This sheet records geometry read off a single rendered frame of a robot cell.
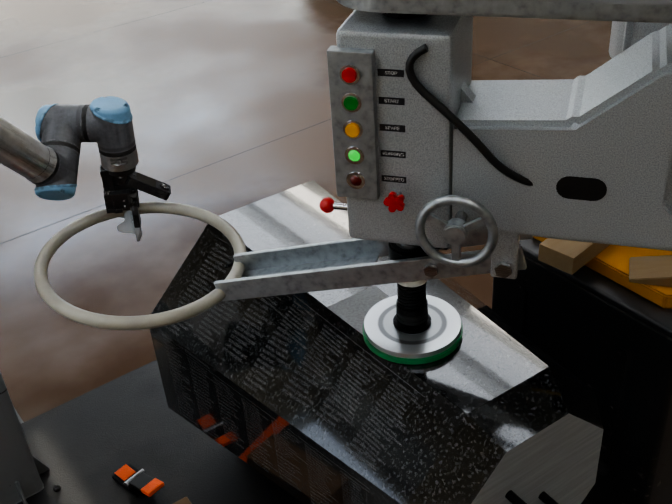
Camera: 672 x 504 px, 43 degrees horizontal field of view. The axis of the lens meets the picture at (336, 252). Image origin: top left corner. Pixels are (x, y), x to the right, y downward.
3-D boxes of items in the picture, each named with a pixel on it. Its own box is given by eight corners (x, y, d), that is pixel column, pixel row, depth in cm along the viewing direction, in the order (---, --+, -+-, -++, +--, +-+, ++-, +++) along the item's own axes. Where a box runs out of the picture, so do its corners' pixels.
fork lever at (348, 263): (535, 226, 175) (530, 206, 173) (524, 280, 160) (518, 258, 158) (247, 262, 204) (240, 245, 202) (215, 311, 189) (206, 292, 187)
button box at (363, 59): (381, 193, 158) (376, 46, 143) (378, 201, 156) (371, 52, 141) (340, 189, 161) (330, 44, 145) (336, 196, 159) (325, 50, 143)
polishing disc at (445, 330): (458, 296, 195) (458, 292, 194) (464, 358, 177) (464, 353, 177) (365, 298, 197) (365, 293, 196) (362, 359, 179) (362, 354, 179)
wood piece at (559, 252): (582, 228, 226) (583, 212, 223) (615, 241, 220) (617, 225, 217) (537, 260, 215) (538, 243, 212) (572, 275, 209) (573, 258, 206)
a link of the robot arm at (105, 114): (92, 93, 204) (133, 93, 204) (100, 139, 212) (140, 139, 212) (82, 110, 197) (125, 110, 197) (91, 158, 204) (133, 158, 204)
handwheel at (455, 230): (503, 245, 160) (507, 176, 152) (495, 276, 153) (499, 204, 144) (425, 237, 165) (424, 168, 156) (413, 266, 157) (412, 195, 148)
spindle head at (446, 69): (546, 212, 174) (565, -5, 149) (535, 273, 157) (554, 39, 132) (376, 196, 184) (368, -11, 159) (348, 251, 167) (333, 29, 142)
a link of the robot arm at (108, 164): (135, 138, 212) (137, 156, 205) (138, 155, 215) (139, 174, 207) (99, 141, 211) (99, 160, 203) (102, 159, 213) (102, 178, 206)
